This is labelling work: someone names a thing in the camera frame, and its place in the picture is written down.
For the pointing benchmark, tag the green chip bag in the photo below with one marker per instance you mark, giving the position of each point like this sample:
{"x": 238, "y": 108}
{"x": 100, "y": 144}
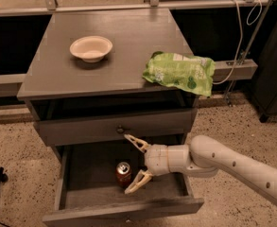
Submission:
{"x": 192, "y": 74}

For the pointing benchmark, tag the open grey middle drawer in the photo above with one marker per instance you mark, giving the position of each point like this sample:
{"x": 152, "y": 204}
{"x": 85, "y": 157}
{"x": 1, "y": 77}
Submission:
{"x": 89, "y": 195}

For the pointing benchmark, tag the white paper bowl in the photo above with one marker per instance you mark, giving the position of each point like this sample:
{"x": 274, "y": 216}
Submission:
{"x": 91, "y": 48}

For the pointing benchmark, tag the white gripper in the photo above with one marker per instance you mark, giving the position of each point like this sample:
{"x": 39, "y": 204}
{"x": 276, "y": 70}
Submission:
{"x": 156, "y": 160}

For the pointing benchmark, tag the dark cabinet at right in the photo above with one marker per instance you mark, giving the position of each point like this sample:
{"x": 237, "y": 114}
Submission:
{"x": 264, "y": 82}

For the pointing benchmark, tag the red coke can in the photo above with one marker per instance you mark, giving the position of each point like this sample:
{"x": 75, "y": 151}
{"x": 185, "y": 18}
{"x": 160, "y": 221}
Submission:
{"x": 123, "y": 174}

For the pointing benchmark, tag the grey metal rail frame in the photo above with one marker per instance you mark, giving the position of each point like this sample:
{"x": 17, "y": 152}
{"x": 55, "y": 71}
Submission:
{"x": 112, "y": 3}

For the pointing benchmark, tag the round metal drawer knob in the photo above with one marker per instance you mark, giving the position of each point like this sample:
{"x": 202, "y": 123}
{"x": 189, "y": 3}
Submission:
{"x": 120, "y": 130}

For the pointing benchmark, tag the grey wooden drawer cabinet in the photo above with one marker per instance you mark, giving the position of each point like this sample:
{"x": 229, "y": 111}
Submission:
{"x": 61, "y": 86}

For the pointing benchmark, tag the closed grey top drawer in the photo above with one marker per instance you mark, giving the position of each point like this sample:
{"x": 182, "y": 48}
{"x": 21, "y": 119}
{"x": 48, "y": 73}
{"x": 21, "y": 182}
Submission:
{"x": 103, "y": 128}

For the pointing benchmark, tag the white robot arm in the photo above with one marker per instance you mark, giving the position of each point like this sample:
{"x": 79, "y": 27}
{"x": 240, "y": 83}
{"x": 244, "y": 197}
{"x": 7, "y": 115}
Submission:
{"x": 203, "y": 157}

